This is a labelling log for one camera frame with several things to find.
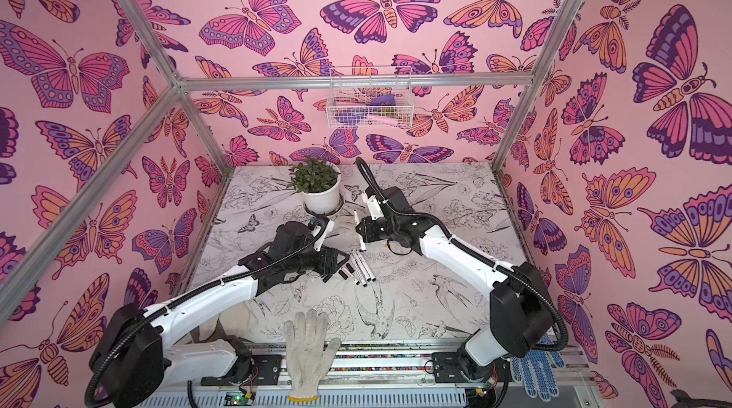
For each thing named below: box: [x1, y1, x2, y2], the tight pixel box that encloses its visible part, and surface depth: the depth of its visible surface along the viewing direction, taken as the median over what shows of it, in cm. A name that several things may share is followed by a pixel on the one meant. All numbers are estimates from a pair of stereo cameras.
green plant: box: [285, 157, 342, 193], surface depth 97 cm
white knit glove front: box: [284, 308, 343, 403], surface depth 78 cm
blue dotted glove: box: [509, 333, 566, 402], surface depth 73 cm
